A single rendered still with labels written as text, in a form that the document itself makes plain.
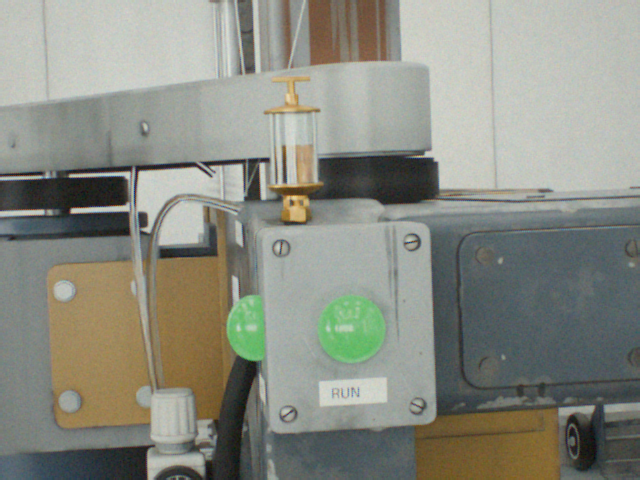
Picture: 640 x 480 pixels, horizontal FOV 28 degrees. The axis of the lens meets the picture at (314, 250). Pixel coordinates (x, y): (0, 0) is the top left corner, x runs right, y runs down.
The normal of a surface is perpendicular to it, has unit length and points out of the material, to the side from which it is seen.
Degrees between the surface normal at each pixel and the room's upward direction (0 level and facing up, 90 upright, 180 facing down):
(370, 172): 90
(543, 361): 90
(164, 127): 90
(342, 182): 90
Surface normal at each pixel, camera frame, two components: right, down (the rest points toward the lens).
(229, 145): -0.69, 0.07
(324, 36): 0.13, 0.04
